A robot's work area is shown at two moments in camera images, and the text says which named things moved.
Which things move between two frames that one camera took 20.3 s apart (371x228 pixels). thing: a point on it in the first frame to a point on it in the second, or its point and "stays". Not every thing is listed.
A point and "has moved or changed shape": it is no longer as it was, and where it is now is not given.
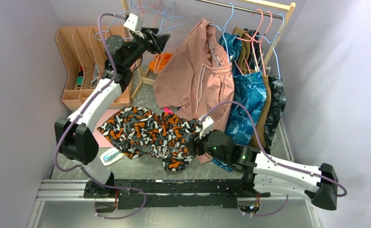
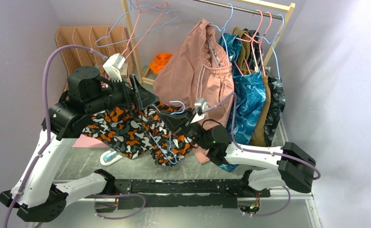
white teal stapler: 111,156 stays
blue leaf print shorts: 248,100 stays
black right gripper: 195,140 to 175,121
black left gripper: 148,35 to 141,98
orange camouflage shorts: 141,132 has moved or changed shape
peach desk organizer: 82,49 stays
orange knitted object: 165,57 stays
